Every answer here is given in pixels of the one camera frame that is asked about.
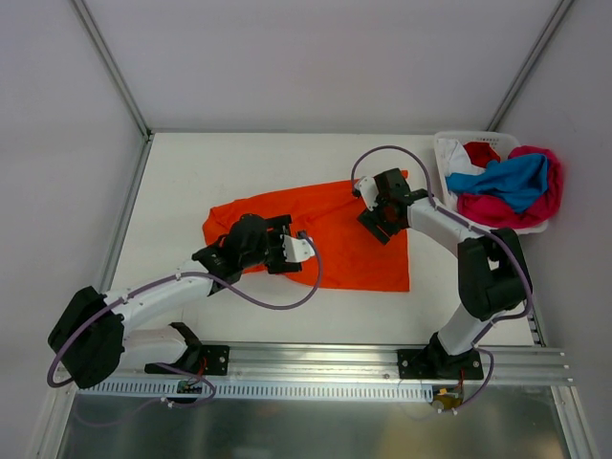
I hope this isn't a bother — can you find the orange t shirt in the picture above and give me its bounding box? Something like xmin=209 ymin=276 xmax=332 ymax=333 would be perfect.
xmin=202 ymin=181 xmax=410 ymax=293

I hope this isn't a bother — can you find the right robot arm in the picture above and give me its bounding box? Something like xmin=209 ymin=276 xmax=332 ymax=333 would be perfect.
xmin=353 ymin=168 xmax=533 ymax=381

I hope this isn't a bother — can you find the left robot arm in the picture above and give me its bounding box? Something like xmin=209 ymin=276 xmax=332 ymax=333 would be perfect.
xmin=47 ymin=214 xmax=292 ymax=388

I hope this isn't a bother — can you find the white t shirt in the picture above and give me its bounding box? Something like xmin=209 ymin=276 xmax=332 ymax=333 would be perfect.
xmin=434 ymin=139 xmax=485 ymax=177

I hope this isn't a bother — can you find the magenta pink t shirt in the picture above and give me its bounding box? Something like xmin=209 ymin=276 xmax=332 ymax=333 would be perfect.
xmin=455 ymin=145 xmax=564 ymax=230

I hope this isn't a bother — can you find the red t shirt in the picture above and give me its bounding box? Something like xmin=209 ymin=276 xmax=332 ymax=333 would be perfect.
xmin=464 ymin=142 xmax=501 ymax=168

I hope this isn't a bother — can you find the blue t shirt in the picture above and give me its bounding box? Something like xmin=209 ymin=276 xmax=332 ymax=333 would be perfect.
xmin=446 ymin=153 xmax=549 ymax=213

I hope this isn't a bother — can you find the white plastic laundry basket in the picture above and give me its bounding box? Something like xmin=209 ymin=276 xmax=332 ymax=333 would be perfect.
xmin=433 ymin=131 xmax=551 ymax=233

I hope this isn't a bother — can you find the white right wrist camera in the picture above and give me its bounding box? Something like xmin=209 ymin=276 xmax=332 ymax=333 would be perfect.
xmin=353 ymin=176 xmax=379 ymax=211

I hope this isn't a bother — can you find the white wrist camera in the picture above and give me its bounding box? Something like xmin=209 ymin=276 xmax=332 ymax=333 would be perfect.
xmin=281 ymin=233 xmax=316 ymax=263
xmin=353 ymin=176 xmax=379 ymax=211

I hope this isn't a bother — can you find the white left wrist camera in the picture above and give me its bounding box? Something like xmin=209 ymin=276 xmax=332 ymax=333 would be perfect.
xmin=281 ymin=233 xmax=316 ymax=263

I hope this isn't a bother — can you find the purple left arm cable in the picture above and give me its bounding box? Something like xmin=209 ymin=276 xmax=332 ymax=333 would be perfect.
xmin=45 ymin=231 xmax=324 ymax=389

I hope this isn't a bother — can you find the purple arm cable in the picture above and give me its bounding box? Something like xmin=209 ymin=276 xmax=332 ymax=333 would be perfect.
xmin=45 ymin=231 xmax=324 ymax=389
xmin=350 ymin=144 xmax=535 ymax=345

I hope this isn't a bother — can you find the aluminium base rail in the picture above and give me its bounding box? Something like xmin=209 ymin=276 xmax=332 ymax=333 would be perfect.
xmin=96 ymin=339 xmax=574 ymax=386

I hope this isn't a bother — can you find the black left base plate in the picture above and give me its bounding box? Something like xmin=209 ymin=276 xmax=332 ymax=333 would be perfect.
xmin=144 ymin=344 xmax=230 ymax=376

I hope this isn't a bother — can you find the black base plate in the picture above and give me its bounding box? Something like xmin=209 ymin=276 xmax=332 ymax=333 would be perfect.
xmin=396 ymin=348 xmax=484 ymax=381
xmin=144 ymin=344 xmax=230 ymax=376

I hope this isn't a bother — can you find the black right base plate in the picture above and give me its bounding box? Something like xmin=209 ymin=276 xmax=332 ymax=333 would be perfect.
xmin=396 ymin=348 xmax=484 ymax=381

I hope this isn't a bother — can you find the white slotted cable duct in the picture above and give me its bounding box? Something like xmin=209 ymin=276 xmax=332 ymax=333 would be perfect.
xmin=83 ymin=377 xmax=434 ymax=404

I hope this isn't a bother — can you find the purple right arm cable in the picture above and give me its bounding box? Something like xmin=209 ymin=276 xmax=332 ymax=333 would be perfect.
xmin=350 ymin=144 xmax=535 ymax=345

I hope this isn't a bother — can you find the aluminium frame post left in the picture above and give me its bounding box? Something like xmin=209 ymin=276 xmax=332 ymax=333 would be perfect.
xmin=69 ymin=0 xmax=152 ymax=141

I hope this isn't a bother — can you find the aluminium frame post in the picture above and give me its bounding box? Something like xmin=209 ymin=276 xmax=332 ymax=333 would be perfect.
xmin=486 ymin=0 xmax=576 ymax=131
xmin=69 ymin=0 xmax=152 ymax=141

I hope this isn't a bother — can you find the aluminium frame post right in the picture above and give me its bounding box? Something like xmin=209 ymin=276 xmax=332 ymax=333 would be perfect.
xmin=486 ymin=0 xmax=576 ymax=131

